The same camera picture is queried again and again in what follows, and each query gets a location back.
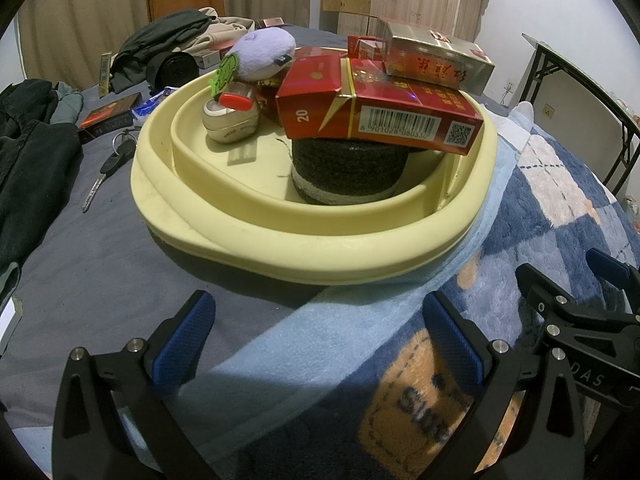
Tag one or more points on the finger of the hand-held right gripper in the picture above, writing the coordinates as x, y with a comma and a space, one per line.
607, 265
545, 295

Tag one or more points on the yellow wall socket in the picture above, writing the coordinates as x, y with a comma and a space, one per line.
550, 110

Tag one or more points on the black clothing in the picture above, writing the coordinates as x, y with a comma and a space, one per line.
30, 160

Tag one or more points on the blue checkered blanket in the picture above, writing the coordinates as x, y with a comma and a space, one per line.
550, 200

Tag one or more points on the black red box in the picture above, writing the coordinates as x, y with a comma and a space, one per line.
107, 116

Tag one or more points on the black folding table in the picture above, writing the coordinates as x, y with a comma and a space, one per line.
575, 65

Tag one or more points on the blue white tissue packet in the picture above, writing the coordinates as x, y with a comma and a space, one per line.
150, 105

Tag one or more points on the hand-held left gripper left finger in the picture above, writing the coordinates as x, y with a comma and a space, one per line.
185, 340

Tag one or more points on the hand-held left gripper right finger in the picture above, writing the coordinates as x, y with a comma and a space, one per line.
452, 340

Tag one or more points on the key with black head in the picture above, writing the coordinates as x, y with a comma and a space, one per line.
107, 170

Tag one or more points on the purple eggplant plush toy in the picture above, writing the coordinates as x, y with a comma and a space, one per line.
262, 52

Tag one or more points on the grey bed sheet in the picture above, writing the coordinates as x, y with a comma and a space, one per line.
90, 270

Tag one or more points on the dark clothing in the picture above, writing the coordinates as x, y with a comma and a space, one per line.
160, 35

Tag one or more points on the beige curtain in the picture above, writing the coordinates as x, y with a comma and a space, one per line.
75, 10

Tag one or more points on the beige cloth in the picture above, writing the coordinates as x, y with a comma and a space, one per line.
225, 27

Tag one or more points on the red silver cigarette pack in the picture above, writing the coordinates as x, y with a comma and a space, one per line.
430, 60

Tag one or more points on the pile of red cigarette packs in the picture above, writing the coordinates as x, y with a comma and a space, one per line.
320, 85

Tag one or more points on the yellow plastic basin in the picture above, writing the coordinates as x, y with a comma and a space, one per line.
325, 245

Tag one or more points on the small round beige case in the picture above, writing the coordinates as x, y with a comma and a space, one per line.
227, 120

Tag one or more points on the black cylinder object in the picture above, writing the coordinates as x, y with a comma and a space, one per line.
172, 67

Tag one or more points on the dark red flat box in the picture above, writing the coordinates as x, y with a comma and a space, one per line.
270, 22

